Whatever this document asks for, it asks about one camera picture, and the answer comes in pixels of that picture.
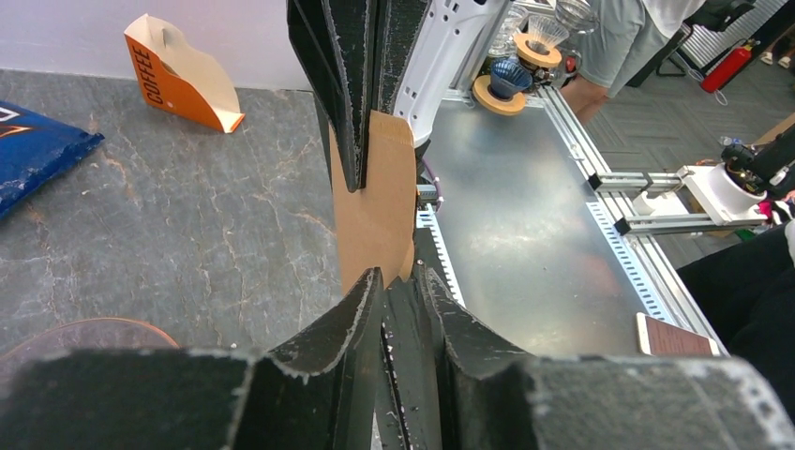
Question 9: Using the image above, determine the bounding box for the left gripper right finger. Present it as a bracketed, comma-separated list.
[413, 264, 794, 449]

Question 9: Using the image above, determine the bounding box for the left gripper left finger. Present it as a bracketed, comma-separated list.
[1, 268, 384, 449]

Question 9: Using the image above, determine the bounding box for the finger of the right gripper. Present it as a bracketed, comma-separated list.
[287, 0, 376, 192]
[371, 0, 428, 113]

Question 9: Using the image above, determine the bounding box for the brown paper coffee filter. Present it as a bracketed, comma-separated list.
[330, 111, 417, 293]

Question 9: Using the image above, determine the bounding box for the clear glass dripper cone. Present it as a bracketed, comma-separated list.
[1, 317, 179, 388]

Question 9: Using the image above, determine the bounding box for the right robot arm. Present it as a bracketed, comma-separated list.
[287, 1, 508, 192]

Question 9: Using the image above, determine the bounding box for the wooden filter holder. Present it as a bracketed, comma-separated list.
[125, 14, 245, 133]

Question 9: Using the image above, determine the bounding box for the person in grey shirt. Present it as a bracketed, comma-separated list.
[561, 0, 704, 125]

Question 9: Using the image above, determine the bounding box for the person in black clothing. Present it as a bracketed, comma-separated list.
[677, 220, 794, 417]

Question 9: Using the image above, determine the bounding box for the red fire extinguisher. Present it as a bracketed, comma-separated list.
[699, 38, 760, 106]

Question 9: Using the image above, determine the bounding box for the blue Doritos chip bag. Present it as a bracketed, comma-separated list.
[1, 101, 104, 217]

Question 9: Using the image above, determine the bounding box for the blue dripper on wooden ring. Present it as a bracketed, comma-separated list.
[472, 58, 533, 116]

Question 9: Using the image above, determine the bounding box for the glass dripper on wooden ring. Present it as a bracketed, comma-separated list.
[513, 14, 570, 68]

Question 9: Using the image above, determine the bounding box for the aluminium rail frame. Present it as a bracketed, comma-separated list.
[415, 0, 784, 362]

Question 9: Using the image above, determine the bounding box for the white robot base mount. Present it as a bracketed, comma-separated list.
[624, 163, 766, 234]

